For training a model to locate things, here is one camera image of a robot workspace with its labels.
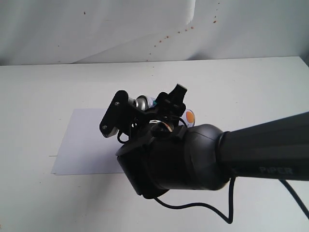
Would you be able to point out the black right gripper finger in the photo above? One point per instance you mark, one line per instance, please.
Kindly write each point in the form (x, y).
(171, 104)

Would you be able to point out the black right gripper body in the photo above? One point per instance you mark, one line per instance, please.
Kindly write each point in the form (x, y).
(145, 132)

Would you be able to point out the white backdrop paper sheet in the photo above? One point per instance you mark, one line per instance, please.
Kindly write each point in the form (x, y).
(66, 31)

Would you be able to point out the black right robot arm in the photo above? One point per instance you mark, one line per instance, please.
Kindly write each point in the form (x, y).
(162, 155)

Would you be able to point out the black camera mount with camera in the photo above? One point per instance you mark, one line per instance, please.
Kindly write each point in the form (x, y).
(116, 113)

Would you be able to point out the white spray paint can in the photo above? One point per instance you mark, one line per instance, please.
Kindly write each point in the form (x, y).
(145, 102)

